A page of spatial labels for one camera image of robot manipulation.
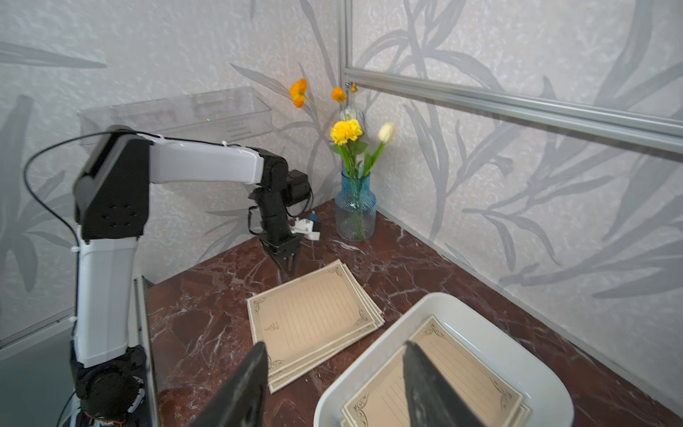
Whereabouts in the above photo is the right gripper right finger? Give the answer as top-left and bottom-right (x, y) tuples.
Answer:
(403, 341), (484, 426)

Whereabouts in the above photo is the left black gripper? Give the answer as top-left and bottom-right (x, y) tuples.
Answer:
(249, 187), (304, 278)

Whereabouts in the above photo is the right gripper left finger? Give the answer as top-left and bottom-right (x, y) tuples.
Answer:
(190, 342), (268, 427)

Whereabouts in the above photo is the white plastic storage box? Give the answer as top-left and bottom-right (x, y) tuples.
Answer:
(313, 293), (575, 426)

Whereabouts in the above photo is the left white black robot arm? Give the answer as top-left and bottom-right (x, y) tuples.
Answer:
(70, 126), (312, 426)

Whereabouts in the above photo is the beige stationery paper stack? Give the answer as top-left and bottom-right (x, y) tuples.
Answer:
(341, 316), (532, 426)

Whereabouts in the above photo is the blue glass vase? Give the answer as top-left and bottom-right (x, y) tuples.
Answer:
(334, 171), (377, 242)

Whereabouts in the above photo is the yellow orange flower bouquet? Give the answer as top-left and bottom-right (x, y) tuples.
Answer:
(289, 78), (396, 179)

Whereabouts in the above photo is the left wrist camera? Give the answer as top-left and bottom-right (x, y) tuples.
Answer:
(286, 170), (320, 241)

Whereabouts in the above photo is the clear plastic wall shelf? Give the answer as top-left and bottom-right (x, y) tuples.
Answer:
(78, 86), (272, 143)

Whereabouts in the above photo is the aluminium frame rail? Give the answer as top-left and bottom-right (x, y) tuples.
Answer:
(339, 1), (682, 155)

